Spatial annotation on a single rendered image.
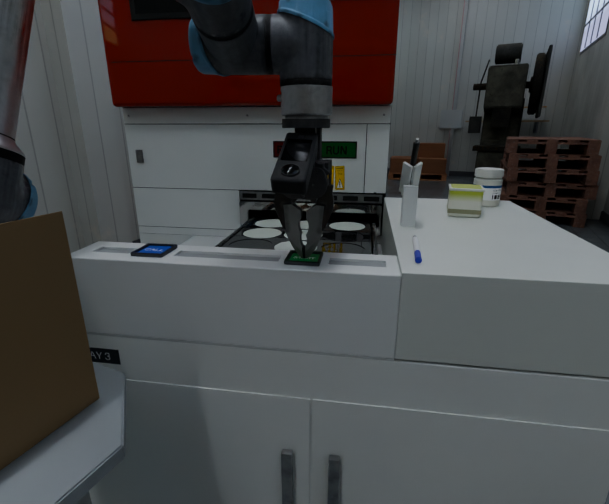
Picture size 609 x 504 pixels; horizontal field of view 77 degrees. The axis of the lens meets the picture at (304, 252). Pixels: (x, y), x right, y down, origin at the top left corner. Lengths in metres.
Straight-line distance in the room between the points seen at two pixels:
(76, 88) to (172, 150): 2.18
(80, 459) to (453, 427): 0.53
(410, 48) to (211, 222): 9.56
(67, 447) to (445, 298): 0.51
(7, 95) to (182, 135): 0.65
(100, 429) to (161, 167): 0.92
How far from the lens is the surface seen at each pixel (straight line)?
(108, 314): 0.74
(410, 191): 0.82
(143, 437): 0.87
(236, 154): 1.22
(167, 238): 1.37
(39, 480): 0.53
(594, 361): 0.71
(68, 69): 3.47
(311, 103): 0.56
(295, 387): 0.68
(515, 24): 10.46
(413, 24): 10.66
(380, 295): 0.58
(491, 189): 1.11
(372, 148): 1.16
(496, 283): 0.60
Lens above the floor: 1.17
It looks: 18 degrees down
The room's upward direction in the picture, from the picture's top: straight up
